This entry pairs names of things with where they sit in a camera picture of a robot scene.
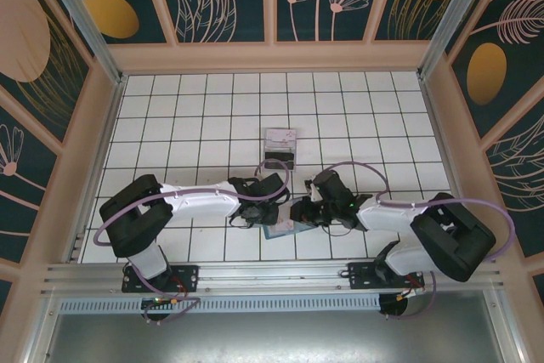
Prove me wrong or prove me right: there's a blue card holder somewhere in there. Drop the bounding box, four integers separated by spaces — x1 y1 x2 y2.
262 196 316 241

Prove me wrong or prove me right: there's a pink floral card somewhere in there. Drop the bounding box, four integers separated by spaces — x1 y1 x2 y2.
275 213 295 233
264 128 297 148

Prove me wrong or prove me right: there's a black card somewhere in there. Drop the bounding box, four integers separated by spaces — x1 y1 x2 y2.
263 149 296 169

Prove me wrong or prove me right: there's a clear plastic box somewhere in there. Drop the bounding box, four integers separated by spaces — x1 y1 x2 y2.
262 126 299 172

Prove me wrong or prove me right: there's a grey metal sheet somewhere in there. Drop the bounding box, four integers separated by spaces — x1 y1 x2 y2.
23 289 526 363

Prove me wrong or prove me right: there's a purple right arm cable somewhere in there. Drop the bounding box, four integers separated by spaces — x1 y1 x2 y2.
303 162 517 320

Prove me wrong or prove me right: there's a long aluminium mounting rail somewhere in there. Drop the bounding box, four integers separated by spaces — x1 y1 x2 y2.
40 255 507 296

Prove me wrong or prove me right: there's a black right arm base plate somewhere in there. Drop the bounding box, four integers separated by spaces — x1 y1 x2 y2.
347 261 425 292

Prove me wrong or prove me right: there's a slotted grey cable duct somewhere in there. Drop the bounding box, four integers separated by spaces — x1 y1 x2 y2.
59 294 382 313

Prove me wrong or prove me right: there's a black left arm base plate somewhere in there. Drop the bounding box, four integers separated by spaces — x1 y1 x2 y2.
122 264 200 294

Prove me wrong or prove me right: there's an aluminium side rail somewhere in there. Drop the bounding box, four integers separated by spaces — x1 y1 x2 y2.
63 76 128 264
420 76 484 256

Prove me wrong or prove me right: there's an aluminium corner post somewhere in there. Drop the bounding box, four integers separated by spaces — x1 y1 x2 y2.
418 0 507 80
36 0 128 88

